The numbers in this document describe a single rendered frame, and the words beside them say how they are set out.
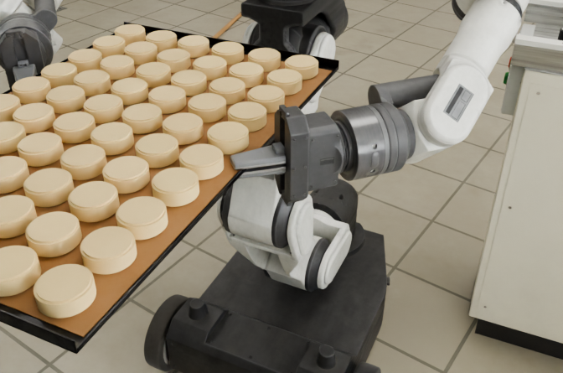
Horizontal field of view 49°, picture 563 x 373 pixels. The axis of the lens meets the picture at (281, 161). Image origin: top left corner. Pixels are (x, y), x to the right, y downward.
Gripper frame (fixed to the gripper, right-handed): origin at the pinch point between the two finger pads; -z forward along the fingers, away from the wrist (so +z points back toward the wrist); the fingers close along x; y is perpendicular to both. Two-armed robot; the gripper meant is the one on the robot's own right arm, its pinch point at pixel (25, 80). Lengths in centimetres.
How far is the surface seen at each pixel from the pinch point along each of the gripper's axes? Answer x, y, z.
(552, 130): -29, 105, 0
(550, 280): -71, 111, -6
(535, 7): -12, 118, 29
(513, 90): -23, 101, 11
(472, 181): -99, 147, 73
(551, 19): -14, 121, 26
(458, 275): -100, 112, 29
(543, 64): -14, 102, 5
